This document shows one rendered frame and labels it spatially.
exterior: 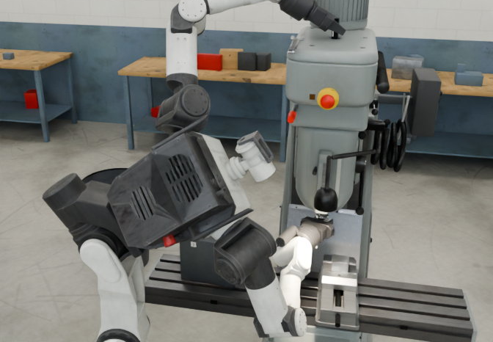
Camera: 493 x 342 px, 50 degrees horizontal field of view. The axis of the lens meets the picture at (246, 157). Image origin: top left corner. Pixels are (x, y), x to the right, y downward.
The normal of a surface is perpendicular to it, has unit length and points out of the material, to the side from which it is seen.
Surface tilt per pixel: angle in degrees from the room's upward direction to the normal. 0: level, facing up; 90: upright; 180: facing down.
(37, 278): 0
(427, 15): 90
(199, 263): 90
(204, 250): 90
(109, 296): 114
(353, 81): 90
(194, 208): 64
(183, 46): 58
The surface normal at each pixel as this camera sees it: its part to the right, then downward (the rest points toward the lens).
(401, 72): -0.40, 0.35
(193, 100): 0.50, -0.15
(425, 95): -0.19, 0.37
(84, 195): 0.23, -0.90
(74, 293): 0.00, -0.92
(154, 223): -0.51, 0.06
